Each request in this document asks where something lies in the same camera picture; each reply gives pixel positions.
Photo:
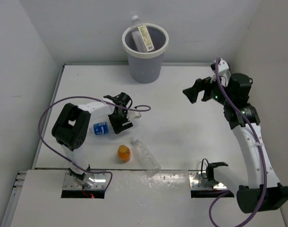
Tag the grey plastic waste bin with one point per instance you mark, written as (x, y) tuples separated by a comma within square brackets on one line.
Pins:
[(146, 67)]

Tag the metal base plate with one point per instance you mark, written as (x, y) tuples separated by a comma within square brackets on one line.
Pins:
[(92, 182), (198, 183)]

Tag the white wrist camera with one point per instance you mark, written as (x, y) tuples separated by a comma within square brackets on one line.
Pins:
[(133, 115), (223, 67)]

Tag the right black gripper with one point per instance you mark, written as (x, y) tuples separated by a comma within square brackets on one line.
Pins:
[(199, 85)]

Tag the clear ribbed unlabelled bottle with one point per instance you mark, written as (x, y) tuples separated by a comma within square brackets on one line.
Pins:
[(144, 156)]

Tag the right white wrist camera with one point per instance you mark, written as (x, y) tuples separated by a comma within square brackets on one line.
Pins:
[(223, 67)]

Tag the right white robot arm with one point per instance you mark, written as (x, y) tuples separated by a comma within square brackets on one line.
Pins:
[(245, 125)]

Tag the blue label Pocari bottle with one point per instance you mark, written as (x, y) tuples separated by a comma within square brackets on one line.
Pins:
[(99, 128)]

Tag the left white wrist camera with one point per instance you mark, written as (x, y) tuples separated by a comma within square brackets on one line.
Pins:
[(133, 115)]

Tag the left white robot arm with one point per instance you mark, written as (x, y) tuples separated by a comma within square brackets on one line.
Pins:
[(72, 125)]

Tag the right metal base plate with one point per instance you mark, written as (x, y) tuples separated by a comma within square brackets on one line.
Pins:
[(198, 183)]

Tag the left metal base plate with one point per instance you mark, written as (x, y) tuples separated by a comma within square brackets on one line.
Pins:
[(92, 182)]

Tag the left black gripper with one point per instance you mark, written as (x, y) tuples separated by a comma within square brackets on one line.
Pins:
[(117, 126)]

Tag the small orange bottle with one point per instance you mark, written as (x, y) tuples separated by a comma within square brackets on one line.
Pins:
[(124, 153)]

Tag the clear bottle cream label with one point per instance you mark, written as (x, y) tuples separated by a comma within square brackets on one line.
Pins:
[(141, 36)]

